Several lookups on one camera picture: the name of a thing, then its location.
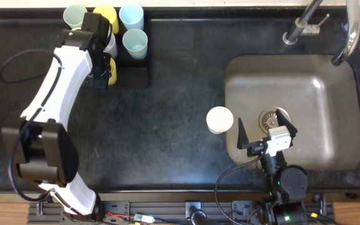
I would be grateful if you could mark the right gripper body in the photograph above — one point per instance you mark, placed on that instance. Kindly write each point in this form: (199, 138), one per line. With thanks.
(257, 148)

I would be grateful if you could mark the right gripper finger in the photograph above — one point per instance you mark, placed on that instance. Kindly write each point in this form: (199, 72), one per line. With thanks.
(287, 125)
(243, 139)

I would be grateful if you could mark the white cup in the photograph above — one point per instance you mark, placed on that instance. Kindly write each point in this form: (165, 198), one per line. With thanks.
(219, 119)

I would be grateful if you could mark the yellow cup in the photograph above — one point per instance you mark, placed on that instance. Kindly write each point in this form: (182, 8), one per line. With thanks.
(106, 13)
(113, 73)

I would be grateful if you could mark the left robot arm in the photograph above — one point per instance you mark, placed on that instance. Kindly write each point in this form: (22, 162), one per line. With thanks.
(70, 72)

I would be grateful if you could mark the steel sink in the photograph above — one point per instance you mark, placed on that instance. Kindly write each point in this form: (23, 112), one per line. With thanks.
(308, 93)

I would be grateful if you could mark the steel tap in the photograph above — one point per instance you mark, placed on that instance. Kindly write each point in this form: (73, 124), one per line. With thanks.
(292, 34)

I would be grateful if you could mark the black tray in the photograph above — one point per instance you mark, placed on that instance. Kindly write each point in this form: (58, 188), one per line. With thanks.
(133, 78)

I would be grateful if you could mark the green cup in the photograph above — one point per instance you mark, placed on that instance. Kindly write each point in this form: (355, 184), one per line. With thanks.
(135, 43)
(73, 15)

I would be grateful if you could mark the grey cup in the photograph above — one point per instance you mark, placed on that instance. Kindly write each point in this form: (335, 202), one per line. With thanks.
(112, 47)

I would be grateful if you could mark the blue cup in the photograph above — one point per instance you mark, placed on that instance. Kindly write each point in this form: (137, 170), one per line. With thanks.
(132, 15)

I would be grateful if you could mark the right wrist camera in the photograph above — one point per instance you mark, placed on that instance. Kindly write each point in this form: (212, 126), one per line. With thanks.
(279, 140)

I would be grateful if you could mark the mounting rail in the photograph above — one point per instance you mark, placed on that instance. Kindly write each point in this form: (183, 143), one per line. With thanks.
(161, 209)

